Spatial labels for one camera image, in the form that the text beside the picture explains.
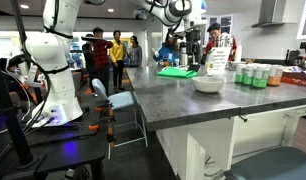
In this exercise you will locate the person yellow hoodie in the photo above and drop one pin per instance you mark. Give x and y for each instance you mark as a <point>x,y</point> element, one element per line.
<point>118,58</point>

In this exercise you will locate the steel range hood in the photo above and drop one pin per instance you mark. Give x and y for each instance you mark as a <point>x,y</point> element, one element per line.
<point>270,14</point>

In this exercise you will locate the person dark jacket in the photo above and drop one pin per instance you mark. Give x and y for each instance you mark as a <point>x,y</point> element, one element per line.
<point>87,55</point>

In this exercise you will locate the green folded cloth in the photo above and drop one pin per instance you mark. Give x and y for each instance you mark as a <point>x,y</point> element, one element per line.
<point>177,72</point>

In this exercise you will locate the white printed sign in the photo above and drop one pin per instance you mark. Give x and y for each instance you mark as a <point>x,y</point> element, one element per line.
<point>218,60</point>

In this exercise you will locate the black camera tripod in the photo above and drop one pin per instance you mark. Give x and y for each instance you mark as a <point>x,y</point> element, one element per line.
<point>11,126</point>

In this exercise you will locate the man red shirt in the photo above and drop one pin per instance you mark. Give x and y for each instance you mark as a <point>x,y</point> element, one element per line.
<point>219,36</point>

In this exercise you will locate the person blue jacket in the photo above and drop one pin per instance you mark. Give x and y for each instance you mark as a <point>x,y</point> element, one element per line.
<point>166,51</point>

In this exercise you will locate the orange printed box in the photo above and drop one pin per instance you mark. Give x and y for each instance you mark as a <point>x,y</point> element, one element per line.
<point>298,79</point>

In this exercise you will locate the person red plaid shirt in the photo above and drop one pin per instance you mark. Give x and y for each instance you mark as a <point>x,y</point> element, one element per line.
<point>100,60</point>

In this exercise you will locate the orange label drink can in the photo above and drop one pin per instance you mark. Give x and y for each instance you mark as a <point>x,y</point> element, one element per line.
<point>275,76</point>

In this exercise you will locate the light blue chair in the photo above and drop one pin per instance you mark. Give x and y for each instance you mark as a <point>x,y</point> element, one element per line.
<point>118,101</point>

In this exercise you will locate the silver thermos carafe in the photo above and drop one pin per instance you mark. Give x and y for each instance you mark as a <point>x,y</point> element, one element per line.
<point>183,55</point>

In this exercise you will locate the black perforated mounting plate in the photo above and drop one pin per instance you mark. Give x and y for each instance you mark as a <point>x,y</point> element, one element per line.
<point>59,146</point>

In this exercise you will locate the person grey hoodie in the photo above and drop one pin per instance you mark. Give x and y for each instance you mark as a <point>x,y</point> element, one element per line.
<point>135,53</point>

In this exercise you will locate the white ceramic bowl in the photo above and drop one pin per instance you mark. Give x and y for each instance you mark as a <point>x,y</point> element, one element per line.
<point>208,84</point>

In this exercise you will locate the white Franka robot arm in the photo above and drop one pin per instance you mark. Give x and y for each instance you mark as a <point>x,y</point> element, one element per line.
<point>56,50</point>

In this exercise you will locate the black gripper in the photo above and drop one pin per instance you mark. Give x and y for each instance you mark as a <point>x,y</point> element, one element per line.
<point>193,45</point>

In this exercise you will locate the black coffee machine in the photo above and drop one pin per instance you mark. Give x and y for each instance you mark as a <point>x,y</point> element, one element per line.
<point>303,55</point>

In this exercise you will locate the grey blue stool seat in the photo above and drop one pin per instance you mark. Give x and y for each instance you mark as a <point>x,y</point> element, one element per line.
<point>273,165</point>

